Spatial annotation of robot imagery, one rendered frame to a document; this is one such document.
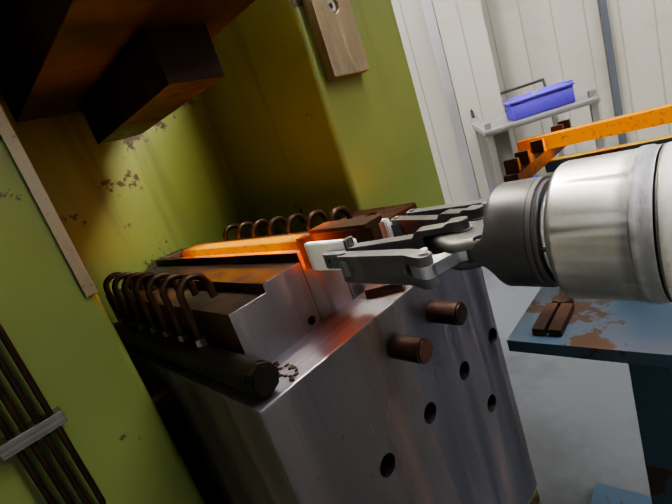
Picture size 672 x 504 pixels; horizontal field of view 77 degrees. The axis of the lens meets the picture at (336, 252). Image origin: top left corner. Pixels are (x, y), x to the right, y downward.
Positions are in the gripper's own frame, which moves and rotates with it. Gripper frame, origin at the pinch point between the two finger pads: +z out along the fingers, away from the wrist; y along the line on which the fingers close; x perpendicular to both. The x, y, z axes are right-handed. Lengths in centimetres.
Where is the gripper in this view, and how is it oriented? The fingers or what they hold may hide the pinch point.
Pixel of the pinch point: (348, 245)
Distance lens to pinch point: 42.9
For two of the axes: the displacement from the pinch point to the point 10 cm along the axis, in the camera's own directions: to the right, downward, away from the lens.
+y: 6.6, -4.0, 6.3
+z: -6.8, 0.3, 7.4
